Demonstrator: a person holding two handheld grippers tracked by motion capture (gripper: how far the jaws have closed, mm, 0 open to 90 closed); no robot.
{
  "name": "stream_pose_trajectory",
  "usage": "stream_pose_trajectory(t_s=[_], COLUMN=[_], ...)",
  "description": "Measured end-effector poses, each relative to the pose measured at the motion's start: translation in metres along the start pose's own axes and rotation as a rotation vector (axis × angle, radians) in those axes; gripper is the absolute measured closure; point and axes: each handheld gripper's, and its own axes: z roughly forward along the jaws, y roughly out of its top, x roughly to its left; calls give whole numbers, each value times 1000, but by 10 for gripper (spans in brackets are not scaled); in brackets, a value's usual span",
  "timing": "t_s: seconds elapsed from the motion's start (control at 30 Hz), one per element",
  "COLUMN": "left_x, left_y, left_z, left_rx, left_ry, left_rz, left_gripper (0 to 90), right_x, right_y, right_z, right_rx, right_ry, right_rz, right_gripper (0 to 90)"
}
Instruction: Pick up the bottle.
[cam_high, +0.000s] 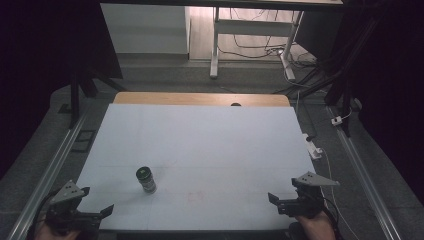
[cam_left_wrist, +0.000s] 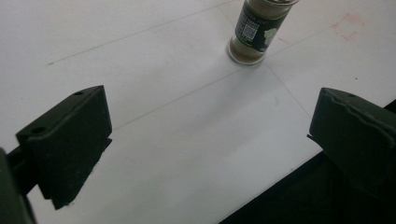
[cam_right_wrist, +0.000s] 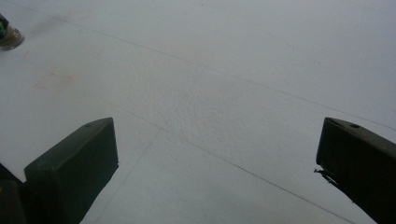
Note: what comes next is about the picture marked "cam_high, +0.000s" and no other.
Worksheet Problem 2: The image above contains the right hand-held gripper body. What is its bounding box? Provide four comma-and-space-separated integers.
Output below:
277, 171, 341, 220

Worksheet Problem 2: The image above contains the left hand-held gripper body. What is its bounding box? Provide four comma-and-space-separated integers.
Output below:
44, 179, 103, 235

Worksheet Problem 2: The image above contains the spice jar with green lid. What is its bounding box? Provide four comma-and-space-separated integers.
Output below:
135, 166, 158, 195

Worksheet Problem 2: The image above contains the person's right hand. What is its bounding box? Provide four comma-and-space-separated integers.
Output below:
294, 210, 336, 240

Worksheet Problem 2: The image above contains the person's left hand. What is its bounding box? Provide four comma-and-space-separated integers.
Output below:
33, 219, 84, 240

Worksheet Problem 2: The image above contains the white power strip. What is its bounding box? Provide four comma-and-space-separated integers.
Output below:
301, 133, 324, 160

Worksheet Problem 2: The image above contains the white table cover sheet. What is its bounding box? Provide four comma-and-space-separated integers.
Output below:
75, 103, 317, 232

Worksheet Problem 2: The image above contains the black metal stand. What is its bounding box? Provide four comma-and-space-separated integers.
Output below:
68, 66, 128, 129
289, 6, 384, 138

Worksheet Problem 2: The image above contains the black curtain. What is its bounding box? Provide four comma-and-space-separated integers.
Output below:
343, 0, 424, 204
0, 0, 123, 181

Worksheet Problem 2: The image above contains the white cabinet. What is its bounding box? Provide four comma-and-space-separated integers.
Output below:
100, 3, 191, 55

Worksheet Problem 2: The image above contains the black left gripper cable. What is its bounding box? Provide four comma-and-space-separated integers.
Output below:
33, 188, 63, 231

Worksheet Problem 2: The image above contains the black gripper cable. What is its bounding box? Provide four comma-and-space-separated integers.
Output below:
319, 195, 340, 236
33, 188, 63, 231

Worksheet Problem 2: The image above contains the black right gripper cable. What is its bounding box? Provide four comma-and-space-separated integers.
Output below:
319, 195, 340, 236

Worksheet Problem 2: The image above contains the thin white cable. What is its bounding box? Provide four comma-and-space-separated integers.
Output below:
321, 148, 361, 240

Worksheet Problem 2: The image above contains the aluminium rail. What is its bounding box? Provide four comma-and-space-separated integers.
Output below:
326, 106, 403, 240
6, 109, 91, 240

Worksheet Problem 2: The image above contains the black floor cable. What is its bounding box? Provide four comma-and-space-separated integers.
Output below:
218, 8, 301, 60

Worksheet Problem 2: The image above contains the white desk frame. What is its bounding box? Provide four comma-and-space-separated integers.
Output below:
209, 6, 305, 82

